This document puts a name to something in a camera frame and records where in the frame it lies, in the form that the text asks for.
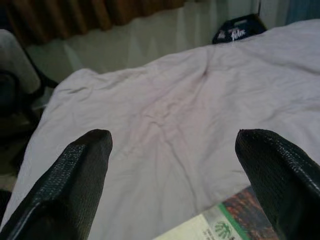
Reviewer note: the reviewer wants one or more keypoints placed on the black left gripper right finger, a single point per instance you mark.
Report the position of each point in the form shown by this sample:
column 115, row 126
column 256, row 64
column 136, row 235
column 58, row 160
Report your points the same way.
column 282, row 187

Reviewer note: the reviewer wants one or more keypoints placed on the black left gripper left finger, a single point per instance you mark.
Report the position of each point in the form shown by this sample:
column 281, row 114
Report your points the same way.
column 62, row 195

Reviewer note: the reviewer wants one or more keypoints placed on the white green softcover book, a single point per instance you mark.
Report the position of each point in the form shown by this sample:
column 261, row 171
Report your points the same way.
column 225, row 220

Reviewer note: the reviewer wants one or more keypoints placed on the grey duvet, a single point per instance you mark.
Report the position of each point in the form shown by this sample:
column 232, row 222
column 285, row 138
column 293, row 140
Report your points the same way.
column 162, row 100

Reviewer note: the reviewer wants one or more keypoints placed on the grey black office chair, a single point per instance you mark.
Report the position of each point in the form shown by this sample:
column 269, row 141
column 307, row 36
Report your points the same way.
column 15, row 62

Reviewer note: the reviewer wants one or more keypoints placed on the brown curtain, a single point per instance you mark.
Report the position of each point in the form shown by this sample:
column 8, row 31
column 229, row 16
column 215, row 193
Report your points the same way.
column 62, row 17

